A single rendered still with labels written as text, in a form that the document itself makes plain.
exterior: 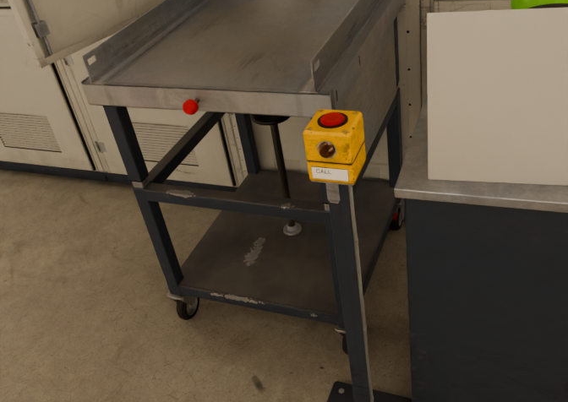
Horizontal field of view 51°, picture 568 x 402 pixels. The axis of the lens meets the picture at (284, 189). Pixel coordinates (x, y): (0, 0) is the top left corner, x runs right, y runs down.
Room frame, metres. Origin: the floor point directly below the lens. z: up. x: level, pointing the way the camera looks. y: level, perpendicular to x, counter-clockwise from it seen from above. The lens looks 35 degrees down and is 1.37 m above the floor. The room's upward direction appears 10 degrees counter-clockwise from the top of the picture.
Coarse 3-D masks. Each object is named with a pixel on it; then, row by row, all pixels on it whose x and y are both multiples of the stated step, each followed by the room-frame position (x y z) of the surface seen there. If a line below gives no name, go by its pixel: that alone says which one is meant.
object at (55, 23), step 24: (24, 0) 1.55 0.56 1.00; (48, 0) 1.59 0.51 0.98; (72, 0) 1.64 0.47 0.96; (96, 0) 1.69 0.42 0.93; (120, 0) 1.75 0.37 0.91; (144, 0) 1.80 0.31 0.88; (24, 24) 1.50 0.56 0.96; (48, 24) 1.58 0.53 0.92; (72, 24) 1.62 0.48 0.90; (96, 24) 1.67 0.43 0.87; (120, 24) 1.70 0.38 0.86; (48, 48) 1.54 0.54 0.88; (72, 48) 1.57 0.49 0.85
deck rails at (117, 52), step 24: (168, 0) 1.66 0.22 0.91; (192, 0) 1.76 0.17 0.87; (360, 0) 1.37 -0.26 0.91; (144, 24) 1.54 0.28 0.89; (168, 24) 1.63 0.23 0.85; (360, 24) 1.36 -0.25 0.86; (96, 48) 1.36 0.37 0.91; (120, 48) 1.43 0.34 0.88; (144, 48) 1.48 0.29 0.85; (336, 48) 1.20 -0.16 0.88; (96, 72) 1.34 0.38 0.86; (312, 72) 1.06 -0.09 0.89
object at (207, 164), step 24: (72, 72) 2.24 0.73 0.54; (96, 120) 2.22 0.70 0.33; (144, 120) 2.11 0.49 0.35; (168, 120) 2.06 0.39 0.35; (192, 120) 2.01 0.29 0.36; (96, 144) 2.24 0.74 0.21; (144, 144) 2.14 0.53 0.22; (168, 144) 2.08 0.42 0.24; (216, 144) 1.97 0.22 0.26; (120, 168) 2.21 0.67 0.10; (192, 168) 2.04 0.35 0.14; (216, 168) 1.98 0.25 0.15; (240, 168) 1.96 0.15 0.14
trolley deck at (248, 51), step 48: (240, 0) 1.75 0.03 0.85; (288, 0) 1.67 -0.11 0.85; (336, 0) 1.60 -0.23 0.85; (384, 0) 1.53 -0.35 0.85; (192, 48) 1.43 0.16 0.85; (240, 48) 1.37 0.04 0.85; (288, 48) 1.32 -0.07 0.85; (96, 96) 1.32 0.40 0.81; (144, 96) 1.25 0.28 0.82; (192, 96) 1.20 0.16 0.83; (240, 96) 1.14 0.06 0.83; (288, 96) 1.09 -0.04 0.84; (336, 96) 1.08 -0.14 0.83
